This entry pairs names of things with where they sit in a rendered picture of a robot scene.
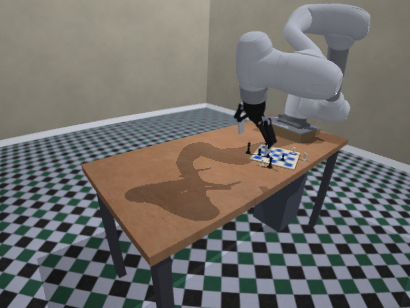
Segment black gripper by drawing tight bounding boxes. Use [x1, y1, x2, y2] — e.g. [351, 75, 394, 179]
[234, 101, 277, 155]

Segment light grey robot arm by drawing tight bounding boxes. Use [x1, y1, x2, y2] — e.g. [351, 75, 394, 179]
[235, 4, 371, 129]

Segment blue and white chessboard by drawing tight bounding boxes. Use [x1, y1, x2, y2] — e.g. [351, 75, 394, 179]
[249, 144, 300, 170]

